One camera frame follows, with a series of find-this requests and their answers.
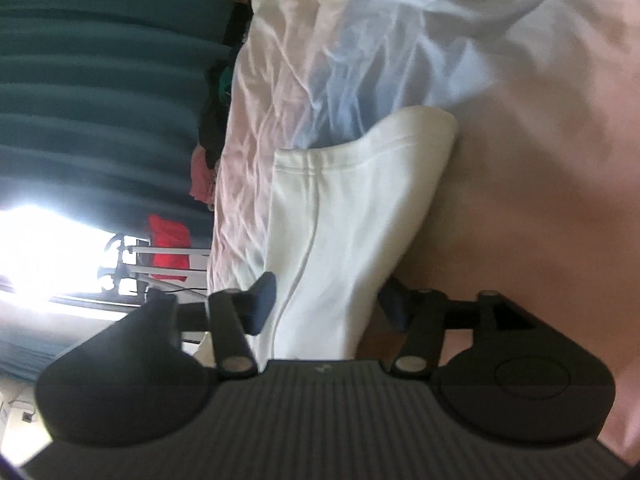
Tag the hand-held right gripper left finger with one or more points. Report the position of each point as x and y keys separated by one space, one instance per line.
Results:
x=262 y=305

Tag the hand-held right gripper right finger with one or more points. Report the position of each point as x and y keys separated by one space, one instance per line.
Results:
x=395 y=307

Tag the white sweatpants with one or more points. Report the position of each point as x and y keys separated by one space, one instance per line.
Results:
x=345 y=220

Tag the red cloth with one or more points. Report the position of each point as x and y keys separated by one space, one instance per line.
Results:
x=170 y=247

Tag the white drying rack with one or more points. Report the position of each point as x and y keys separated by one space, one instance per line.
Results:
x=135 y=260

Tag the pink garment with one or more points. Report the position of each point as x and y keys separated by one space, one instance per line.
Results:
x=202 y=177

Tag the black garment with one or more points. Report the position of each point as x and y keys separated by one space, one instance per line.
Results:
x=215 y=120

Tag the pink and white blanket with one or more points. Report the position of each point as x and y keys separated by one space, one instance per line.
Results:
x=500 y=110

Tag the green garment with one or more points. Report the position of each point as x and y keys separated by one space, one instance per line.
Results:
x=227 y=80

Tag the teal curtain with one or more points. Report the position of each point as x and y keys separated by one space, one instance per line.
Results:
x=100 y=85

